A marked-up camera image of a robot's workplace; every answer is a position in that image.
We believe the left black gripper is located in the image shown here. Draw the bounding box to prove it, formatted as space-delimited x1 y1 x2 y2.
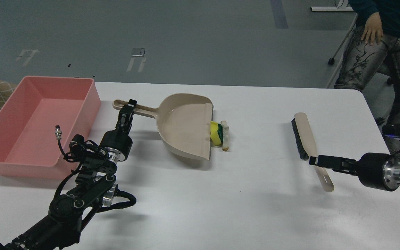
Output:
99 99 138 162

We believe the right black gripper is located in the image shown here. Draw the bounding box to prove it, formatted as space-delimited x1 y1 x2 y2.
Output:
309 152 400 192

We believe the beige hand brush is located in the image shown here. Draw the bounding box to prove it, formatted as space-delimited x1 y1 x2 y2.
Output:
291 112 335 192

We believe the beige plastic dustpan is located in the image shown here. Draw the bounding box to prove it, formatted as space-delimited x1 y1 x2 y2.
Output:
113 93 214 161

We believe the yellow green sponge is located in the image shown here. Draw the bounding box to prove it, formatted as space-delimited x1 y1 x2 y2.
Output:
210 121 223 146

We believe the white bread piece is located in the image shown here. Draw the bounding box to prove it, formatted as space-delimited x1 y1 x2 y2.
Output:
221 120 229 152

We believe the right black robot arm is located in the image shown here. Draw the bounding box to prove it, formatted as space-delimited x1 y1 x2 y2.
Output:
309 124 400 192

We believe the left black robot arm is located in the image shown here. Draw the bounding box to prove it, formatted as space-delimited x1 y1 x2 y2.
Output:
0 99 138 250

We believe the pink plastic bin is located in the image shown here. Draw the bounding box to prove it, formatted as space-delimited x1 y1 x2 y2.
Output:
0 76 101 179

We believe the person's right hand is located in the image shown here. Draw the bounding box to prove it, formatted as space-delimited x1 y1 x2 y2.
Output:
360 12 384 46

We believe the white office chair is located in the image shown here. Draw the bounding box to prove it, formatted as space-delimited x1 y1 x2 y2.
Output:
325 14 395 125

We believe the person in teal sweater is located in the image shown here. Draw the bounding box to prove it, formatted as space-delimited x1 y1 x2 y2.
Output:
334 0 400 125

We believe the white desk base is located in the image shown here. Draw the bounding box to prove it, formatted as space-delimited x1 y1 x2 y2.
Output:
310 0 353 12

